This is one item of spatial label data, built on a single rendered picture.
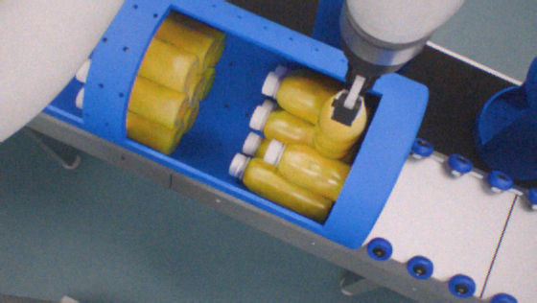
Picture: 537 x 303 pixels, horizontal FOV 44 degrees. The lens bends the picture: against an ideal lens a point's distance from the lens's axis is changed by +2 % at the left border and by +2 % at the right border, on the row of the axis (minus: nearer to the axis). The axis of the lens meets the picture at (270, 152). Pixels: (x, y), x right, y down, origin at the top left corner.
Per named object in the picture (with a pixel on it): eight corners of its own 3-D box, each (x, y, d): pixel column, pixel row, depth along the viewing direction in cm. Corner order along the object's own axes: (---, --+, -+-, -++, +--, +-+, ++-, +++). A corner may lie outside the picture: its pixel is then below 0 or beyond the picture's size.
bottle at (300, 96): (375, 104, 110) (286, 65, 111) (375, 108, 103) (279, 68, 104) (359, 139, 111) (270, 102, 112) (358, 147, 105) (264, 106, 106)
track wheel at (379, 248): (395, 249, 113) (397, 243, 115) (371, 239, 113) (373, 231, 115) (385, 267, 116) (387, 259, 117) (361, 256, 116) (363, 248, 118)
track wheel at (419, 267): (437, 268, 112) (438, 261, 114) (412, 257, 113) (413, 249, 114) (426, 285, 115) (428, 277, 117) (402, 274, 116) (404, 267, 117)
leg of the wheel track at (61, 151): (75, 172, 216) (4, 109, 155) (58, 165, 216) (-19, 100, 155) (83, 156, 217) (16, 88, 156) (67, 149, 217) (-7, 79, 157)
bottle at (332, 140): (350, 118, 105) (367, 81, 89) (356, 157, 103) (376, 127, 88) (309, 122, 105) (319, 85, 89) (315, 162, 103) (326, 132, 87)
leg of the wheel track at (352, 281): (354, 298, 208) (396, 286, 147) (337, 290, 208) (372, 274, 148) (361, 281, 209) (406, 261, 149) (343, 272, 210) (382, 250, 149)
